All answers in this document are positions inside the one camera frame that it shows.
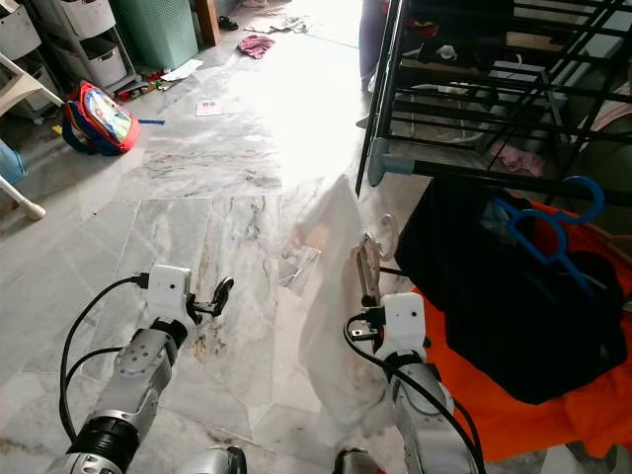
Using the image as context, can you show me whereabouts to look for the white shirt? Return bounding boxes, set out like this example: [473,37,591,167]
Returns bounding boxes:
[296,176,396,440]

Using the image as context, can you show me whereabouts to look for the blue clothes hanger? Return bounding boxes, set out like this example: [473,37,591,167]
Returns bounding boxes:
[494,176,605,292]

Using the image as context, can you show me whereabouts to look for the black garment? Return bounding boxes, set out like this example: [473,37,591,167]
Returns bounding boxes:
[395,176,628,404]

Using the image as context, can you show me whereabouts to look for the silver robot right leg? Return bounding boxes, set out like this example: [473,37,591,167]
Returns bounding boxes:
[336,449,396,474]

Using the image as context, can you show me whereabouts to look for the silver robot leg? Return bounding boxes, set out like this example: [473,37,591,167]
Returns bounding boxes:
[183,446,248,474]
[336,449,396,474]

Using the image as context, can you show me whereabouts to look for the silver robot left leg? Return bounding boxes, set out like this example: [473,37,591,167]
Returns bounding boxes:
[183,446,248,474]

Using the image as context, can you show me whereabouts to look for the black metal clothes rack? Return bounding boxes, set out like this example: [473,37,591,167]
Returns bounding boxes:
[355,0,632,208]

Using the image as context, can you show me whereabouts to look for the orange t-shirt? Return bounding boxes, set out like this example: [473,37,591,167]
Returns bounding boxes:
[410,197,632,463]

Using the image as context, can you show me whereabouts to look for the red and blue backpack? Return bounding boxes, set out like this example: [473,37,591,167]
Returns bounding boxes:
[62,79,141,156]

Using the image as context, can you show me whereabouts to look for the white paper sheet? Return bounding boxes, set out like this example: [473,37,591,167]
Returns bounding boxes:
[161,59,203,82]

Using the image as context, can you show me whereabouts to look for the light pink garment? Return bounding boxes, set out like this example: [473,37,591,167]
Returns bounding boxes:
[494,143,544,177]

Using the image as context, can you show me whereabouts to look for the blue plastic tub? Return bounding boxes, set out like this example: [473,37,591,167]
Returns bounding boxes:
[0,138,26,189]

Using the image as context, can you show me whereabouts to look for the magenta cloth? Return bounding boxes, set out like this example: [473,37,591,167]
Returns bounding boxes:
[237,35,276,60]

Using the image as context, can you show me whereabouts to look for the green cabinet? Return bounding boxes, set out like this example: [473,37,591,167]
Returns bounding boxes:
[109,0,200,72]

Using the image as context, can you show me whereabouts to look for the light blue floor mat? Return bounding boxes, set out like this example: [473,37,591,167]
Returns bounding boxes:
[306,25,361,48]

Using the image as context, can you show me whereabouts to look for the pale floor rag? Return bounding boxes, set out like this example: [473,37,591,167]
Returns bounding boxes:
[269,12,312,34]

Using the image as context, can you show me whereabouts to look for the beige plastic chair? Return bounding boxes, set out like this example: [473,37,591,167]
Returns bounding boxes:
[0,54,65,220]

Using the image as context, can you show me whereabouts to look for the grey plastic drawer unit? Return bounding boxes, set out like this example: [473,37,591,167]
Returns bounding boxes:
[25,0,139,95]

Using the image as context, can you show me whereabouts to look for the person legs in purple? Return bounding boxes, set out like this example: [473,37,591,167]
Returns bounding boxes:
[358,0,386,80]

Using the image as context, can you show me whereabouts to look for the white plastic drawer unit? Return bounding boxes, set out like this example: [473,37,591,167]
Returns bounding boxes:
[0,0,42,60]

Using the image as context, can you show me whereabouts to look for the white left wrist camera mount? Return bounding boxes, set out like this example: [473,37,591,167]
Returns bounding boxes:
[148,265,194,322]

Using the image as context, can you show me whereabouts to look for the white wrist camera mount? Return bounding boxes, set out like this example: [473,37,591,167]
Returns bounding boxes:
[148,265,194,322]
[380,292,426,358]

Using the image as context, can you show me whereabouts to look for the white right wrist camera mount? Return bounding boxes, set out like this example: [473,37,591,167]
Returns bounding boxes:
[380,292,426,358]

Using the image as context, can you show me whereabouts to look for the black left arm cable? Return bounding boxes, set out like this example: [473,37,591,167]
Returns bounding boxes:
[57,275,151,445]
[59,346,127,440]

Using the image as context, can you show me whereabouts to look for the brown wooden post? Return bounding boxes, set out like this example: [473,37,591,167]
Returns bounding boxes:
[196,0,220,48]

